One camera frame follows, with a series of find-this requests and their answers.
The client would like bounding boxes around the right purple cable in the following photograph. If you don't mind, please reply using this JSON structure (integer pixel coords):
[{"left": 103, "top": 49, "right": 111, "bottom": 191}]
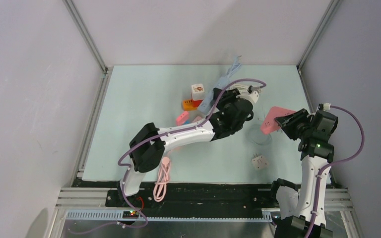
[{"left": 304, "top": 103, "right": 365, "bottom": 238}]

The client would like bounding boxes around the pink coiled cable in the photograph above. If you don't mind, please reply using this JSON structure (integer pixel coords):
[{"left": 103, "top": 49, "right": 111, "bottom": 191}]
[{"left": 152, "top": 157, "right": 172, "bottom": 202}]

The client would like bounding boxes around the pink adapter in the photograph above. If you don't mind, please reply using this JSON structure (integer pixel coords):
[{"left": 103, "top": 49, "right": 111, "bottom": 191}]
[{"left": 175, "top": 111, "right": 190, "bottom": 126}]

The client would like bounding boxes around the orange power strip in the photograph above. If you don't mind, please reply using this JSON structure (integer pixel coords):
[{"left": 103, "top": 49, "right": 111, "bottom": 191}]
[{"left": 182, "top": 99, "right": 197, "bottom": 111}]

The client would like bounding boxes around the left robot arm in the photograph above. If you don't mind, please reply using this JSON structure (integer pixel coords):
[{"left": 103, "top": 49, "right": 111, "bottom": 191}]
[{"left": 117, "top": 85, "right": 261, "bottom": 206}]

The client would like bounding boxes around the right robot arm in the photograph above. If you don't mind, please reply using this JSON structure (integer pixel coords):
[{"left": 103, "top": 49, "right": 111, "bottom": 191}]
[{"left": 268, "top": 103, "right": 338, "bottom": 238}]

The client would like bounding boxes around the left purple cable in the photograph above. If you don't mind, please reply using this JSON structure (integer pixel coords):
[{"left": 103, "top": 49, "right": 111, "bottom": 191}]
[{"left": 68, "top": 78, "right": 267, "bottom": 236}]

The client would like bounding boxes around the white cube socket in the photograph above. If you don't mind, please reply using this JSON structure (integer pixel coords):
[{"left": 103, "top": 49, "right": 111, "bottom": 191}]
[{"left": 191, "top": 84, "right": 205, "bottom": 101}]

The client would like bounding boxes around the purple cable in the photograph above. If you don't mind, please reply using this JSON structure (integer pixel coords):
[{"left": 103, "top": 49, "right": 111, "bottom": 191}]
[
  {"left": 304, "top": 103, "right": 365, "bottom": 238},
  {"left": 68, "top": 78, "right": 267, "bottom": 236}
]

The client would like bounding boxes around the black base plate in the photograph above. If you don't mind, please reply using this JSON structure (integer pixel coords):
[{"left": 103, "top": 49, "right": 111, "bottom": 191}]
[{"left": 73, "top": 178, "right": 279, "bottom": 218}]

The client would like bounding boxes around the pink triangular power strip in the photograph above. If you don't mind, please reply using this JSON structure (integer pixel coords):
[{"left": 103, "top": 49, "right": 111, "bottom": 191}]
[{"left": 260, "top": 106, "right": 295, "bottom": 135}]

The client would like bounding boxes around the aluminium frame rail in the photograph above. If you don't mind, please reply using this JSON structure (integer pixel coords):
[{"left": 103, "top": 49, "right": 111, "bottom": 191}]
[{"left": 55, "top": 187, "right": 354, "bottom": 223}]

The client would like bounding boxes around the white adapter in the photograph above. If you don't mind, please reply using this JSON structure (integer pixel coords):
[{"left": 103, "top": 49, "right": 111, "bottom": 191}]
[{"left": 251, "top": 154, "right": 269, "bottom": 171}]

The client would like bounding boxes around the red cube socket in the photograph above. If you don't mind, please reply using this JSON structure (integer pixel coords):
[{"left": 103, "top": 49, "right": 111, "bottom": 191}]
[{"left": 191, "top": 100, "right": 203, "bottom": 108}]

